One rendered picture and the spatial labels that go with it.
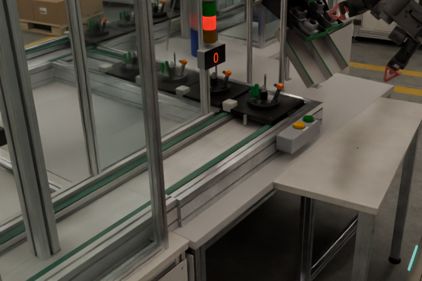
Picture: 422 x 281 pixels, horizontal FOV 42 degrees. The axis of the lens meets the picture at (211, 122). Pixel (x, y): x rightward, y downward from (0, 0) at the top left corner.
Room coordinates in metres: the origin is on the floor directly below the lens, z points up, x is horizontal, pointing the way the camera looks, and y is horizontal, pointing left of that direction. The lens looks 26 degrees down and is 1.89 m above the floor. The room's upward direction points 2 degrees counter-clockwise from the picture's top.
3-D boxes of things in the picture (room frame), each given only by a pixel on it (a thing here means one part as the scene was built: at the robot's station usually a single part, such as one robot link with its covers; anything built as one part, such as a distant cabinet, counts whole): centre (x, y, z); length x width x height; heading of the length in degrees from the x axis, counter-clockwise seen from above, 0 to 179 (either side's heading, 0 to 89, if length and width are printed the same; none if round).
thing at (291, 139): (1.87, -0.33, 0.93); 0.21 x 0.07 x 0.06; 141
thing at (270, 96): (2.07, -0.22, 0.98); 0.14 x 0.14 x 0.02
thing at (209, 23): (2.00, 0.00, 1.33); 0.05 x 0.05 x 0.05
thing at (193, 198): (1.76, -0.16, 0.91); 0.89 x 0.06 x 0.11; 141
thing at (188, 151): (1.85, -0.01, 0.91); 0.84 x 0.28 x 0.10; 141
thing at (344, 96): (2.35, 0.13, 0.84); 1.50 x 1.41 x 0.03; 141
